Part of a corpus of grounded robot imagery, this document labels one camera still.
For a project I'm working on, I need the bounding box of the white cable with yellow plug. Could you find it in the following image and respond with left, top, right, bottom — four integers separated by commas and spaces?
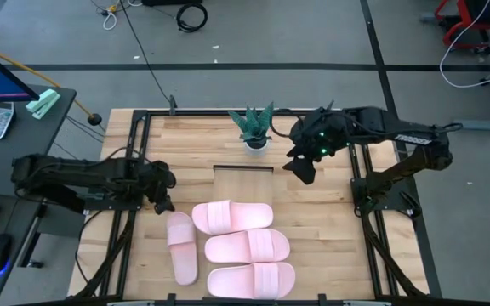
102, 0, 144, 31

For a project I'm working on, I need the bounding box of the white round plant pot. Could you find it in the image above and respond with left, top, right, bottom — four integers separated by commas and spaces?
243, 139, 270, 156

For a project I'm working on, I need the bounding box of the dark grey desk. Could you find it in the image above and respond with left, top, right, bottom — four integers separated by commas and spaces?
0, 84, 78, 305

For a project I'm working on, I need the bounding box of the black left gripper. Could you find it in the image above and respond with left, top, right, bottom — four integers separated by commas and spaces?
144, 160, 178, 215

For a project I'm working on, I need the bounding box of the thick yellow cable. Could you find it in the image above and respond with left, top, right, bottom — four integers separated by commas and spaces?
0, 40, 103, 127

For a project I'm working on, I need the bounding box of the green spiky plant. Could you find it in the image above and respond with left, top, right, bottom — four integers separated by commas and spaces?
227, 100, 275, 145

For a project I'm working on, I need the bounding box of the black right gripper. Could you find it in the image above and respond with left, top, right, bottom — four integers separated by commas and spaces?
282, 108, 352, 185

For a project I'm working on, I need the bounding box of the black metal table frame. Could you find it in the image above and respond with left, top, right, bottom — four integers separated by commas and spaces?
77, 108, 442, 306

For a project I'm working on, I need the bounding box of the pink rubber slide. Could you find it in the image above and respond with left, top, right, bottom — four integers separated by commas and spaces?
206, 262, 296, 300
204, 228, 292, 264
191, 199, 275, 236
166, 211, 199, 286

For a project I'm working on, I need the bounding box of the coiled black cable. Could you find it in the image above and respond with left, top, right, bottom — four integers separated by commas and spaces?
175, 3, 209, 34

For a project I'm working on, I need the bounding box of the long white cable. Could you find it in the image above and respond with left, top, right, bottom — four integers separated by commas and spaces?
439, 0, 490, 89

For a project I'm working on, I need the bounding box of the red and black cart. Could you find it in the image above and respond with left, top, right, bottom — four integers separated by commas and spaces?
434, 0, 490, 55

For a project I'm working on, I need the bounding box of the long black floor cable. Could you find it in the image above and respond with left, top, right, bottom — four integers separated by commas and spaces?
117, 0, 174, 105

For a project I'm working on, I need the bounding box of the mint green stapler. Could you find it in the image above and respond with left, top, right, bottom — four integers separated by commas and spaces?
25, 88, 62, 121

